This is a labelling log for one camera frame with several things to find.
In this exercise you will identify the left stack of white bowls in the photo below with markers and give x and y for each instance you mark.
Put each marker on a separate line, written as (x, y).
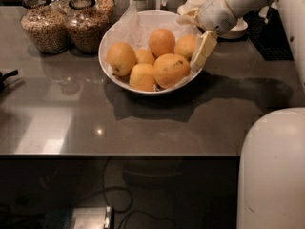
(190, 4)

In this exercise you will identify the black rubber mat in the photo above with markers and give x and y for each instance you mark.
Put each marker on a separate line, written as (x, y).
(268, 36)

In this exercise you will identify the rear glass cereal jar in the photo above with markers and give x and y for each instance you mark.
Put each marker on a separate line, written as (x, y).
(106, 7)

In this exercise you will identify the black handle at left edge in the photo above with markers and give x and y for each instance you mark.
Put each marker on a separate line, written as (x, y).
(4, 77)

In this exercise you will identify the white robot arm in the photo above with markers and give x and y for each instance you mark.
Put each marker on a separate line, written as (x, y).
(271, 183)

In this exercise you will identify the glass cereal jar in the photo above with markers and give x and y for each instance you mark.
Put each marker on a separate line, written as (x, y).
(44, 26)
(106, 7)
(86, 25)

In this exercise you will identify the stack of white bowls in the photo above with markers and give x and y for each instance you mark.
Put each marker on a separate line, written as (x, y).
(190, 4)
(238, 31)

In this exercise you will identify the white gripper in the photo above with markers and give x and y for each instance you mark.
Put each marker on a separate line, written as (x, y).
(216, 13)

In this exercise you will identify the small middle orange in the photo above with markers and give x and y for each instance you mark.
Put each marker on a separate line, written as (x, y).
(144, 56)

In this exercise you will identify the left glass cereal jar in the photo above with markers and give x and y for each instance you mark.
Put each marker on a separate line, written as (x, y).
(44, 26)

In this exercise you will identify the middle glass cereal jar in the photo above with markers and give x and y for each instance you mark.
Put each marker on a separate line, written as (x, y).
(86, 25)

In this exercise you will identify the silver metal box below table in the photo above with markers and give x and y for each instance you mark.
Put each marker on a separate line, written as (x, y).
(80, 218)

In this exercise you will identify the right stack of white bowls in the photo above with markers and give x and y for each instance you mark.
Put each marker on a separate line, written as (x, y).
(238, 31)

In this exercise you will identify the white paper bowl liner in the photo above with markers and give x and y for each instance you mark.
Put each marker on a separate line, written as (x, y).
(135, 28)

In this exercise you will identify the large front right orange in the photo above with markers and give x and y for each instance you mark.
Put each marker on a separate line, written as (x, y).
(169, 69)

